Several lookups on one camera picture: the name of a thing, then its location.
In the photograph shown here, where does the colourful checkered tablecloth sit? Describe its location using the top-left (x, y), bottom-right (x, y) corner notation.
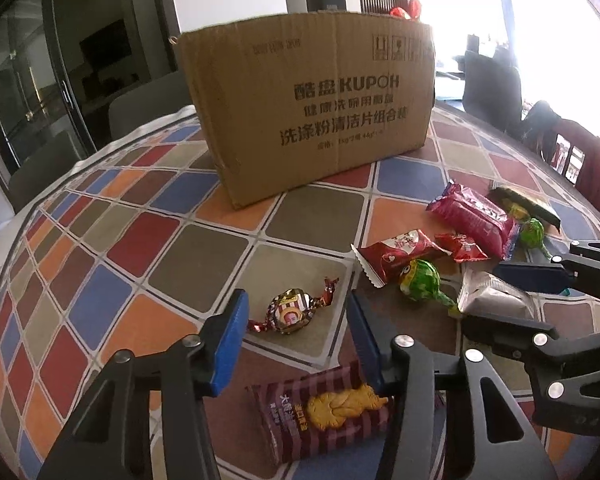
top-left (0, 102), bottom-right (600, 480)

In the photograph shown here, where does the red snack packet white heart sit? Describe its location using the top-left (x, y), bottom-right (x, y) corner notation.
top-left (351, 229), bottom-right (448, 288)

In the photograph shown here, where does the dark grey chair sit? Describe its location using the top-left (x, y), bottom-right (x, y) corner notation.
top-left (462, 50), bottom-right (523, 121)

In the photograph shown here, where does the round striped wrapped candy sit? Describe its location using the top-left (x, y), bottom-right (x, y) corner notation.
top-left (247, 276), bottom-right (340, 336)

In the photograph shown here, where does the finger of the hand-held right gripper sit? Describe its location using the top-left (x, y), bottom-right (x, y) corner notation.
top-left (492, 240), bottom-right (600, 307)
top-left (461, 316), bottom-right (600, 432)

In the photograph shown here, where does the grey upholstered chair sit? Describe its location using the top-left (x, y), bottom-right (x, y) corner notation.
top-left (7, 130), bottom-right (98, 211)
top-left (107, 71), bottom-right (193, 143)

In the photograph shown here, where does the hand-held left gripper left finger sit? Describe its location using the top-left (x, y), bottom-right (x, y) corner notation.
top-left (35, 288), bottom-right (251, 480)

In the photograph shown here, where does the pink snack packet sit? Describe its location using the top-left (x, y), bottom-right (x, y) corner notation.
top-left (426, 182), bottom-right (521, 261)

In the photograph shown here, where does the striped biscuit packet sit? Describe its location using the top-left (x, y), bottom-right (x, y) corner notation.
top-left (245, 362), bottom-right (396, 465)

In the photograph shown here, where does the green lollipop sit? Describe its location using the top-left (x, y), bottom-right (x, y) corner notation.
top-left (399, 259), bottom-right (458, 312)
top-left (517, 217), bottom-right (552, 259)

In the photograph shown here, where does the small red candy packet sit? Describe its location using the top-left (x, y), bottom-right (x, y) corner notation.
top-left (435, 232), bottom-right (488, 263)

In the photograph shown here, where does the dark clothing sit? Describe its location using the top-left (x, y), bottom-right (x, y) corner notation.
top-left (522, 100), bottom-right (566, 151)

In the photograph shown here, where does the brown cardboard box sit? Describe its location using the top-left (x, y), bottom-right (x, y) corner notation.
top-left (172, 9), bottom-right (437, 210)

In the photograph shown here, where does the glass door cabinet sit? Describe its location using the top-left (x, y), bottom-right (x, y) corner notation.
top-left (0, 0), bottom-right (173, 181)

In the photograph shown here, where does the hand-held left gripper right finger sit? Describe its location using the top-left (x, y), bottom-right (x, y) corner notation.
top-left (347, 291), bottom-right (563, 480)

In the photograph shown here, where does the black yellow snack packet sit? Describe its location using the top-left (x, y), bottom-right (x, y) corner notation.
top-left (487, 186), bottom-right (562, 233)

